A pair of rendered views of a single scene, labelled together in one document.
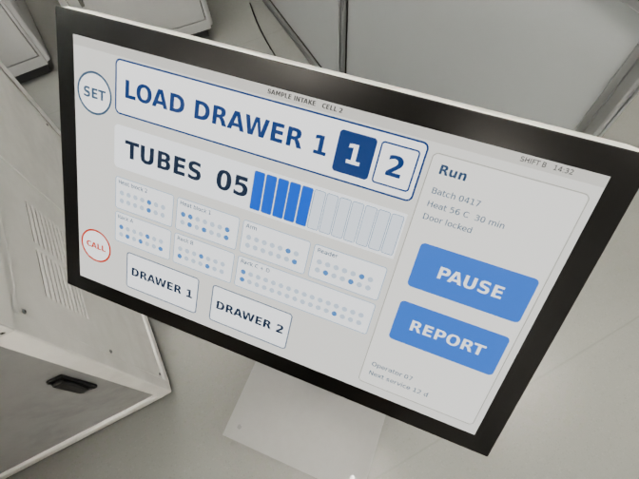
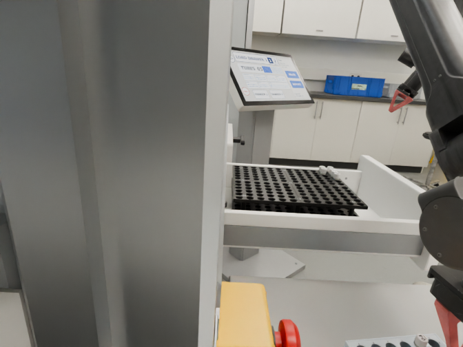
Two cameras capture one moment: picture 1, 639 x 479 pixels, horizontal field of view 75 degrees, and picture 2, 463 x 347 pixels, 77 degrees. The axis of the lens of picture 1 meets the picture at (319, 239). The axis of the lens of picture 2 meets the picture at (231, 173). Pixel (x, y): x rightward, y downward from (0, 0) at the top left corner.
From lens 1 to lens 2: 152 cm
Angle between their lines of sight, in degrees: 62
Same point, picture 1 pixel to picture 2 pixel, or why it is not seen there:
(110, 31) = not seen: hidden behind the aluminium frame
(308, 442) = (274, 270)
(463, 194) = (282, 62)
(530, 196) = (287, 61)
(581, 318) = not seen: hidden behind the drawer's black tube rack
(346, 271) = (281, 78)
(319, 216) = (273, 70)
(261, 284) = (274, 86)
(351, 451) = (285, 259)
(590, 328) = not seen: hidden behind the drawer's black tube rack
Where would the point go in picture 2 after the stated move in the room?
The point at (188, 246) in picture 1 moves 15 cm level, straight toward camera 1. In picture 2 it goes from (260, 83) to (291, 85)
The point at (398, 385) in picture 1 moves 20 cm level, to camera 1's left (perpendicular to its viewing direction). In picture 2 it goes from (300, 96) to (291, 98)
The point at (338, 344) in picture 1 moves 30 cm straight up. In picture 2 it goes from (289, 92) to (298, 25)
